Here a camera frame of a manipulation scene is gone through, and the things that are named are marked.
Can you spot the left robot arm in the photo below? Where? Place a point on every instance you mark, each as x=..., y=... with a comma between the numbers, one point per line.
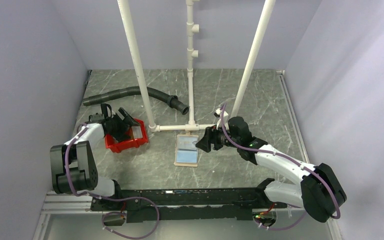
x=73, y=167

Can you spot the white cards stack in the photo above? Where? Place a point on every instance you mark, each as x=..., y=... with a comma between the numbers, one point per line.
x=137, y=132

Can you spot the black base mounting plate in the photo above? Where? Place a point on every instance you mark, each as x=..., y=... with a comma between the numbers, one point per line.
x=141, y=205

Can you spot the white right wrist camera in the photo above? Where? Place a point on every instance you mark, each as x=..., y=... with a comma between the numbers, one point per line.
x=219, y=112

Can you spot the silver VIP credit card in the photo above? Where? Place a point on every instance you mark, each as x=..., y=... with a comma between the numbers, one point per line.
x=186, y=142

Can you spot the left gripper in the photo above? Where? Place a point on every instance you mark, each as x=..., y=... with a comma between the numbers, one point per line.
x=126, y=124

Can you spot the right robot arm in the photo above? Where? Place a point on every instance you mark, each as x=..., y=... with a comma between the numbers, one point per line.
x=314, y=188

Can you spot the red plastic bin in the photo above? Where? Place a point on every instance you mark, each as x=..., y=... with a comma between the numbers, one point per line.
x=117, y=146

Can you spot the aluminium extrusion rail frame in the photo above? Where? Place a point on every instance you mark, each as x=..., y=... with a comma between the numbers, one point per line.
x=265, y=219

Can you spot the white PVC pipe frame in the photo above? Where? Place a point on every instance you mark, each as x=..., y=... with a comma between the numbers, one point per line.
x=191, y=29

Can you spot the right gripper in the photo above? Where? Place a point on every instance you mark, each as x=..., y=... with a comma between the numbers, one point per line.
x=205, y=143

